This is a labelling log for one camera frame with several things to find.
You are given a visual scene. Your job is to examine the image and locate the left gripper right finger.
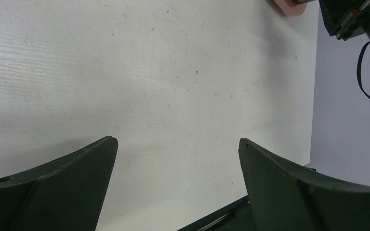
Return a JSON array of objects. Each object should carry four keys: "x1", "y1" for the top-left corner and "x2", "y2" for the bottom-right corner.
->
[{"x1": 238, "y1": 138, "x2": 370, "y2": 231}]

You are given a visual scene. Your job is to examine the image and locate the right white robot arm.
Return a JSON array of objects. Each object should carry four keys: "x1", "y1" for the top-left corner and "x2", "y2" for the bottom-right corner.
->
[{"x1": 319, "y1": 0, "x2": 370, "y2": 100}]

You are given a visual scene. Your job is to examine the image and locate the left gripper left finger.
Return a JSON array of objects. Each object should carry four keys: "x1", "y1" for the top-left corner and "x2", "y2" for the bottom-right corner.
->
[{"x1": 0, "y1": 136, "x2": 118, "y2": 231}]

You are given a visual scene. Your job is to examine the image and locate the pink three-tier shelf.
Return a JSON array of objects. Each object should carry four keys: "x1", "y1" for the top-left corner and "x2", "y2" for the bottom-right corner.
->
[{"x1": 266, "y1": 0, "x2": 308, "y2": 17}]

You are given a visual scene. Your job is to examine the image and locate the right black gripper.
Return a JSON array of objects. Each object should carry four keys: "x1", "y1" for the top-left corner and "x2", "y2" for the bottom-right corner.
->
[{"x1": 319, "y1": 0, "x2": 370, "y2": 41}]

